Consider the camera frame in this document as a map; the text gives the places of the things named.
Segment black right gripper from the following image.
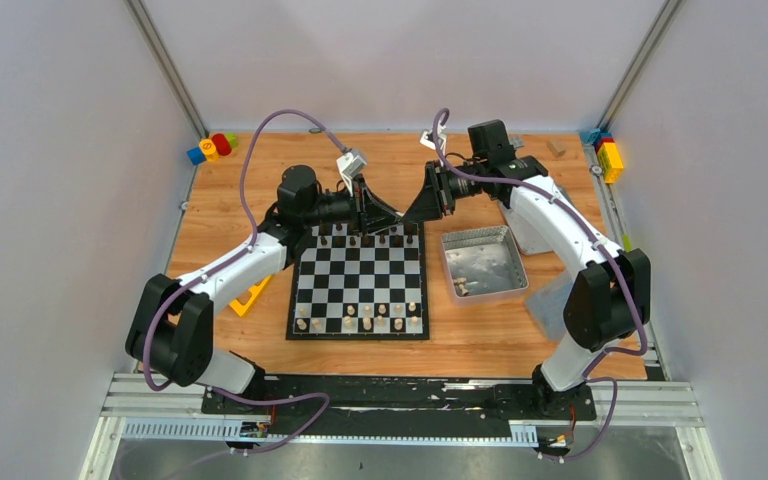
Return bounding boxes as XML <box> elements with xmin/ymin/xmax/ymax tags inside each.
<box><xmin>402</xmin><ymin>159</ymin><xmax>488</xmax><ymax>224</ymax></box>

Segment black white chessboard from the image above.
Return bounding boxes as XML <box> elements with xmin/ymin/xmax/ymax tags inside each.
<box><xmin>286</xmin><ymin>223</ymin><xmax>431</xmax><ymax>341</ymax></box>

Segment metal tin box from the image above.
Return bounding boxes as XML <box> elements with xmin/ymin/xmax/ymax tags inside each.
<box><xmin>441</xmin><ymin>225</ymin><xmax>529</xmax><ymax>306</ymax></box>

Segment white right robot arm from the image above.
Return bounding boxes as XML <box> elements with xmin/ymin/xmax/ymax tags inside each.
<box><xmin>403</xmin><ymin>108</ymin><xmax>651</xmax><ymax>418</ymax></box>

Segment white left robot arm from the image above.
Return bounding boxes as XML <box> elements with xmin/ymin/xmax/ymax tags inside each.
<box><xmin>125</xmin><ymin>165</ymin><xmax>403</xmax><ymax>413</ymax></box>

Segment small wooden block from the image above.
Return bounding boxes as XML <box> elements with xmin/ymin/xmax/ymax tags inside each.
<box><xmin>546</xmin><ymin>139</ymin><xmax>567</xmax><ymax>158</ymax></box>

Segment blue plastic bag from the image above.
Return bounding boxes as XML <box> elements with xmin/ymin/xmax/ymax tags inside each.
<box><xmin>525</xmin><ymin>273</ymin><xmax>573</xmax><ymax>343</ymax></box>

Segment yellow triangular plastic stand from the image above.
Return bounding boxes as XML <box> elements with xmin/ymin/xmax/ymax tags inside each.
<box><xmin>229</xmin><ymin>275</ymin><xmax>273</xmax><ymax>318</ymax></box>

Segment coloured toy cylinders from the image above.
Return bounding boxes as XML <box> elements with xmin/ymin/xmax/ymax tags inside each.
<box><xmin>186</xmin><ymin>133</ymin><xmax>239</xmax><ymax>166</ymax></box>

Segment coloured toy brick stack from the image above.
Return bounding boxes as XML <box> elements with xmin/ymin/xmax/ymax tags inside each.
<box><xmin>578</xmin><ymin>129</ymin><xmax>625</xmax><ymax>184</ymax></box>

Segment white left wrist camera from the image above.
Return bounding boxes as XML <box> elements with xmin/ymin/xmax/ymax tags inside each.
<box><xmin>336</xmin><ymin>148</ymin><xmax>368</xmax><ymax>190</ymax></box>

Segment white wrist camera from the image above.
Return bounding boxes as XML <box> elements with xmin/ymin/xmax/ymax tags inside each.
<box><xmin>336</xmin><ymin>148</ymin><xmax>368</xmax><ymax>190</ymax></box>
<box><xmin>419</xmin><ymin>123</ymin><xmax>447</xmax><ymax>153</ymax></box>

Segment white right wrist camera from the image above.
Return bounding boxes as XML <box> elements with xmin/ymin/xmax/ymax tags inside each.
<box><xmin>419</xmin><ymin>123</ymin><xmax>447</xmax><ymax>153</ymax></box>

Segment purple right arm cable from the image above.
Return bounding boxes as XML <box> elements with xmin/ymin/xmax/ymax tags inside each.
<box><xmin>431</xmin><ymin>108</ymin><xmax>650</xmax><ymax>464</ymax></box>

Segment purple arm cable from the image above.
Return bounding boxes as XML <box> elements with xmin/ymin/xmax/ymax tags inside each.
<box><xmin>431</xmin><ymin>108</ymin><xmax>650</xmax><ymax>464</ymax></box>
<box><xmin>141</xmin><ymin>108</ymin><xmax>332</xmax><ymax>456</ymax></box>

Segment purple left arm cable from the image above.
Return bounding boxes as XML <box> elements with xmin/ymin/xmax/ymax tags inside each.
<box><xmin>141</xmin><ymin>108</ymin><xmax>332</xmax><ymax>456</ymax></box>

